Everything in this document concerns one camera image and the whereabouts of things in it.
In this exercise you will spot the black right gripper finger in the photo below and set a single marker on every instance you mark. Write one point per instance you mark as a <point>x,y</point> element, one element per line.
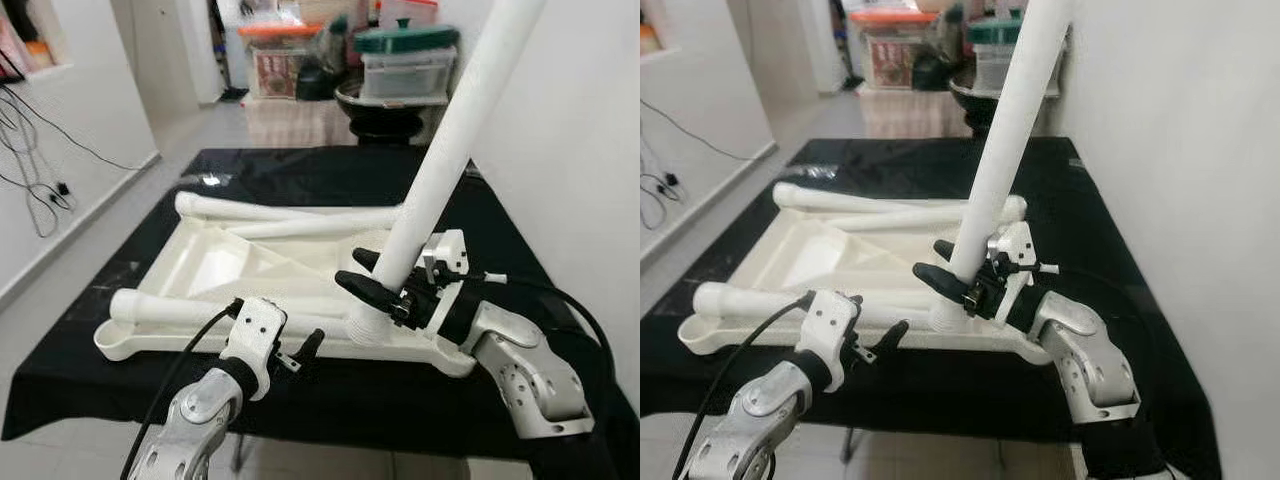
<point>944,251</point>
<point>940,282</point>
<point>365,288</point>
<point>366,259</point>

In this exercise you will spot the white plastic table leg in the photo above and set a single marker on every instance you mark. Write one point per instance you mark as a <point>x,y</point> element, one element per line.
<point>805,196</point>
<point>170,308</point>
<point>210,206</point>
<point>1008,130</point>
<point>750,300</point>
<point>330,220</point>
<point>450,150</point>
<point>920,215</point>

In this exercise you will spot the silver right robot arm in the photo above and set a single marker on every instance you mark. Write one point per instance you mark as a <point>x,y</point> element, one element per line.
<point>1085,360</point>
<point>525,375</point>

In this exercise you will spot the black tablecloth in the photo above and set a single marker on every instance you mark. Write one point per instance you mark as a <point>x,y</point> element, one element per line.
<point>330,400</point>
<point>950,400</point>

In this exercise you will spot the white plastic table top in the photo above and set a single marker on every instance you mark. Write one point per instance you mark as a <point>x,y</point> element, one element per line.
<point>215,265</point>
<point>800,255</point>

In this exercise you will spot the beige cloth covered stand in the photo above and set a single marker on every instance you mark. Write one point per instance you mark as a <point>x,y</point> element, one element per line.
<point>905,115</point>
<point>290,125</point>

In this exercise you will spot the black wok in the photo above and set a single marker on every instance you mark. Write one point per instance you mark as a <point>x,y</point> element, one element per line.
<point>385,115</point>
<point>975,105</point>

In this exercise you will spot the black bag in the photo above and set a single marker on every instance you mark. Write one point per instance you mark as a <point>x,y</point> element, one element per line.
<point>318,80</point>
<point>935,70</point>

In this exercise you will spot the clear plastic storage box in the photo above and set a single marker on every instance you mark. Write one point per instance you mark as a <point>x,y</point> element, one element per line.
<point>405,75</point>
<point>1000,70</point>

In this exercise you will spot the orange lid storage box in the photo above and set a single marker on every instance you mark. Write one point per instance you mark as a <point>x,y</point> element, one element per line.
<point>890,60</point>
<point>280,70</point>

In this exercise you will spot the green round lid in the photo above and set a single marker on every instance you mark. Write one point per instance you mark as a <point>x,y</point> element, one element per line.
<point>405,40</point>
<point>995,30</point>

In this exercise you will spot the red lid plastic container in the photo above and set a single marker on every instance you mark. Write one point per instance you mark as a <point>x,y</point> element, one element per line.
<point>405,12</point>

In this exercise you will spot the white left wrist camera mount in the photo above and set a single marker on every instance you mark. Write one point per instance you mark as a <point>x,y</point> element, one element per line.
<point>250,340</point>
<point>828,340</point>

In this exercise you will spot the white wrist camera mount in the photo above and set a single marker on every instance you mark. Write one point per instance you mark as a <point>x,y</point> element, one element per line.
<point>250,340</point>
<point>1012,240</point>
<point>828,340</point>
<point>448,245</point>

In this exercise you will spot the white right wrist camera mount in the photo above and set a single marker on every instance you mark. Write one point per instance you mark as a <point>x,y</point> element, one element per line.
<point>448,245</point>
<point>1012,240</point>

